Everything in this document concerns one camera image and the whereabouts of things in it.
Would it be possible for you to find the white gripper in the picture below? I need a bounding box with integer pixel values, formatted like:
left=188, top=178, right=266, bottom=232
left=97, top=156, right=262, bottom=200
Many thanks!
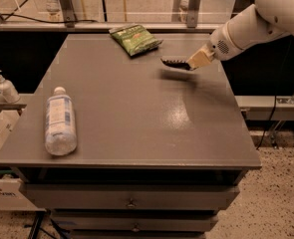
left=186, top=25, right=236, bottom=71

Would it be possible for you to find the black rxbar chocolate bar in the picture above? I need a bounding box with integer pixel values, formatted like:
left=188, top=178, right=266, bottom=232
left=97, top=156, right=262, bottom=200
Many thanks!
left=160, top=59, right=191, bottom=71

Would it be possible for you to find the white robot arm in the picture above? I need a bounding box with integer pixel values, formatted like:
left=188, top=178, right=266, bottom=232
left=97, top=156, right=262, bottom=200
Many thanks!
left=186, top=0, right=294, bottom=70

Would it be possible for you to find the blue plastic water bottle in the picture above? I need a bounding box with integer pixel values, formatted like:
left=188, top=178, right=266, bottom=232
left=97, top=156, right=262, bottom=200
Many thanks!
left=45, top=87, right=77, bottom=156

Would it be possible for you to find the white pump dispenser bottle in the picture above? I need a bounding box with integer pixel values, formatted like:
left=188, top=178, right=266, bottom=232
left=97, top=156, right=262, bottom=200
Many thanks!
left=0, top=70, right=20, bottom=104

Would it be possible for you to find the green chip bag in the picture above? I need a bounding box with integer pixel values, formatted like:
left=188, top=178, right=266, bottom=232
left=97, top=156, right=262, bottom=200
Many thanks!
left=109, top=24, right=162, bottom=57

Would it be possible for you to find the grey drawer cabinet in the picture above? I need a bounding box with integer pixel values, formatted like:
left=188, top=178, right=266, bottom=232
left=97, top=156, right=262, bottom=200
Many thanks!
left=0, top=34, right=260, bottom=239

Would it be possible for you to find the top grey drawer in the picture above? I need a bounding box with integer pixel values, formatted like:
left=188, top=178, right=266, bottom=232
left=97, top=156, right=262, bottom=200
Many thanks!
left=22, top=184, right=239, bottom=210

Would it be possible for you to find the grey drawer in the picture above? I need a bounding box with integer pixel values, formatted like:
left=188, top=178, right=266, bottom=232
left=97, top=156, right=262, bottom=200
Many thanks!
left=51, top=210, right=218, bottom=232
left=22, top=184, right=239, bottom=210

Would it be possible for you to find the middle grey drawer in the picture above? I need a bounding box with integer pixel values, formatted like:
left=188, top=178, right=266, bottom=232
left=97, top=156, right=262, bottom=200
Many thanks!
left=51, top=210, right=218, bottom=232

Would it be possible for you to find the white lower box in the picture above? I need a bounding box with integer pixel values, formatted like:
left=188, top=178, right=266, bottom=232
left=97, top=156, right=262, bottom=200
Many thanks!
left=0, top=178, right=43, bottom=211

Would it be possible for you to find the metal frame post right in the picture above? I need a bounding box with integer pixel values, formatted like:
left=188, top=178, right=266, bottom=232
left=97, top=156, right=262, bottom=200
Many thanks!
left=186, top=0, right=200, bottom=28

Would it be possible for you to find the metal frame post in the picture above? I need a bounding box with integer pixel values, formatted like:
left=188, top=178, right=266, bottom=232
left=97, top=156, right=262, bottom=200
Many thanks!
left=59, top=0, right=76, bottom=28
left=186, top=0, right=200, bottom=28

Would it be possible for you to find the metal frame post left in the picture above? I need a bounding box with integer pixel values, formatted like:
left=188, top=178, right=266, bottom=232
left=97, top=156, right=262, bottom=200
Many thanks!
left=59, top=0, right=76, bottom=28

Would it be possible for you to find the black cable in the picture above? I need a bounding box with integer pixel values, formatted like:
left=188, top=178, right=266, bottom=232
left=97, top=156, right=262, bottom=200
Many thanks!
left=0, top=0, right=100, bottom=26

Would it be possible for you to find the horizontal metal rail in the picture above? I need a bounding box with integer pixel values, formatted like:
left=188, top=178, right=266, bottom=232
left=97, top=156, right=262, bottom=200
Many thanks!
left=0, top=21, right=220, bottom=33

